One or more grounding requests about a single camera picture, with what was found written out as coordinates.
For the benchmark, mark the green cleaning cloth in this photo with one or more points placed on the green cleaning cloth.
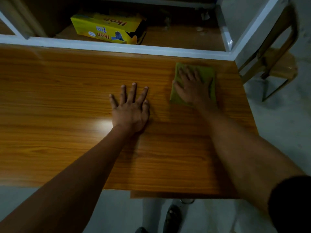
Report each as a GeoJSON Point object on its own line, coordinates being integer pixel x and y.
{"type": "Point", "coordinates": [206, 71]}

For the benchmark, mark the person's left forearm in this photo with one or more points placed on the person's left forearm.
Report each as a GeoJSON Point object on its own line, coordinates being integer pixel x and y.
{"type": "Point", "coordinates": [73, 181]}

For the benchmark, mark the person's right thumb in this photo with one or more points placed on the person's right thumb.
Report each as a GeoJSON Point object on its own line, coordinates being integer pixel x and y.
{"type": "Point", "coordinates": [177, 87]}

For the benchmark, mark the person's left middle finger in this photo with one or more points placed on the person's left middle finger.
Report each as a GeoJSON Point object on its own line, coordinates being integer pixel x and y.
{"type": "Point", "coordinates": [132, 92]}

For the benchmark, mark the person's right middle finger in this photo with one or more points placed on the person's right middle finger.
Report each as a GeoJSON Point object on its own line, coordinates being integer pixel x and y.
{"type": "Point", "coordinates": [189, 73]}

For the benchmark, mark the yellow cardboard box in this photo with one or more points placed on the yellow cardboard box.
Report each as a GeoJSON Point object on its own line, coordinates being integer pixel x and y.
{"type": "Point", "coordinates": [109, 27]}

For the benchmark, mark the small white object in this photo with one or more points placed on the small white object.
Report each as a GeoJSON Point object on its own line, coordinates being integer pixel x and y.
{"type": "Point", "coordinates": [205, 15]}

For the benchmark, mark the dark shoe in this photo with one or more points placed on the dark shoe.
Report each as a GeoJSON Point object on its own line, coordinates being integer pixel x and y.
{"type": "Point", "coordinates": [172, 219]}

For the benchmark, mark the person's left hand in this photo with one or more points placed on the person's left hand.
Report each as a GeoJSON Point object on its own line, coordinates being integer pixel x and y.
{"type": "Point", "coordinates": [130, 115]}

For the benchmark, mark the person's right hand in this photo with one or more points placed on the person's right hand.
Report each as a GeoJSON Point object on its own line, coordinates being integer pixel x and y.
{"type": "Point", "coordinates": [195, 90]}

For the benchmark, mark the person's left thumb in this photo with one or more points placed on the person's left thumb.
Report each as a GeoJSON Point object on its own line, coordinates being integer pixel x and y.
{"type": "Point", "coordinates": [146, 107]}

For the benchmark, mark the brown plastic chair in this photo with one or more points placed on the brown plastic chair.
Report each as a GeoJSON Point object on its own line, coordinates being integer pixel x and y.
{"type": "Point", "coordinates": [279, 63]}

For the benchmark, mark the white framed wooden shelf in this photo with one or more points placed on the white framed wooden shelf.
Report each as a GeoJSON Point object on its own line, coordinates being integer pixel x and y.
{"type": "Point", "coordinates": [136, 48]}

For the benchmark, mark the person's left little finger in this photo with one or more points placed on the person's left little finger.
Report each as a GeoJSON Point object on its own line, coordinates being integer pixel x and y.
{"type": "Point", "coordinates": [113, 101]}

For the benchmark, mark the person's right forearm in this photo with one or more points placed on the person's right forearm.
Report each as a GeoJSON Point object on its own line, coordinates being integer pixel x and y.
{"type": "Point", "coordinates": [240, 152]}

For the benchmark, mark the black shirt sleeve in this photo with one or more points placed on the black shirt sleeve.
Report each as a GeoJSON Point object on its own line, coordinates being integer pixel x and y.
{"type": "Point", "coordinates": [291, 206]}

